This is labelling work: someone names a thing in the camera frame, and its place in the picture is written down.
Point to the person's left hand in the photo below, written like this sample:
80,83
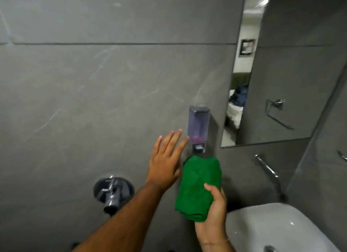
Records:
162,169

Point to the person's right hand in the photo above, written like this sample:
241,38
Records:
214,219

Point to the person's left thumb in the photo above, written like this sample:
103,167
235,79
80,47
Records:
178,172

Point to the person's right thumb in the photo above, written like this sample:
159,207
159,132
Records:
213,192

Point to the person's left middle finger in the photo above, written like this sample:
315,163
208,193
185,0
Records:
174,141

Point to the person's left little finger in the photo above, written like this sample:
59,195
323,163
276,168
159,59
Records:
157,146

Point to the green cloth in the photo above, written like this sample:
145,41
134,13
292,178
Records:
197,188

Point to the person's left forearm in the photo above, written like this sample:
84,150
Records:
127,222

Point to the person's right forearm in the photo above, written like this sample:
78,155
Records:
217,247

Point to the white ceramic sink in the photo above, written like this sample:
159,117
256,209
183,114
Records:
273,227

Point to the clear wall soap dispenser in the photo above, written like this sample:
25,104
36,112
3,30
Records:
198,124

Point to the chrome wall faucet spout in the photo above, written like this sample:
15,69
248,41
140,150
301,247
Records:
268,169

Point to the wall mirror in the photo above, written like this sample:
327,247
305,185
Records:
287,70

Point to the chrome wall towel holder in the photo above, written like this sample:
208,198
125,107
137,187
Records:
342,155

